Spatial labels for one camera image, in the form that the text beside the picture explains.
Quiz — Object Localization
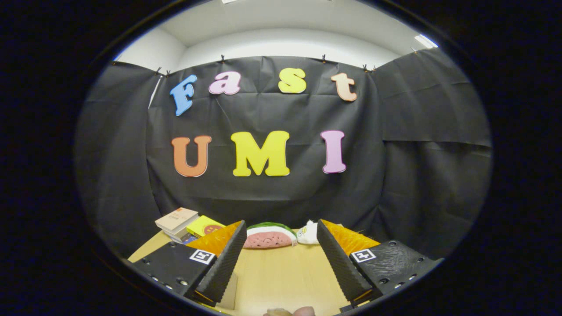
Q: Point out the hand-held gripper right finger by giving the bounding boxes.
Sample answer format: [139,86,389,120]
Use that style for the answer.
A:
[316,219,444,308]

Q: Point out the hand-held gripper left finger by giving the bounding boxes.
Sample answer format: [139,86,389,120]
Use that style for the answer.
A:
[131,219,247,307]

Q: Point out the white fabric storage box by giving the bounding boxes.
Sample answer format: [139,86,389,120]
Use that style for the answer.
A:
[217,271,239,311]

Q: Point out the white plush toy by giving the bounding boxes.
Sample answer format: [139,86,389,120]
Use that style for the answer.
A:
[297,220,319,245]

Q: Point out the yellow book with red circle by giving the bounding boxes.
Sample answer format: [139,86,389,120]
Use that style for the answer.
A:
[186,215,226,238]

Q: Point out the watermelon slice plush toy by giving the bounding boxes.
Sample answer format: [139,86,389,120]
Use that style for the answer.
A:
[243,222,298,249]

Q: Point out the grey book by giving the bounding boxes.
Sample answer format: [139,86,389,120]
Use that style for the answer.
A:
[163,226,190,241]

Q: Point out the beige book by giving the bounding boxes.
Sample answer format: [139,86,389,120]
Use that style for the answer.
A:
[155,208,199,232]

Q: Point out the black backdrop cloth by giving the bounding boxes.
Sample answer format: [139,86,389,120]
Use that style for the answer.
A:
[75,47,492,259]

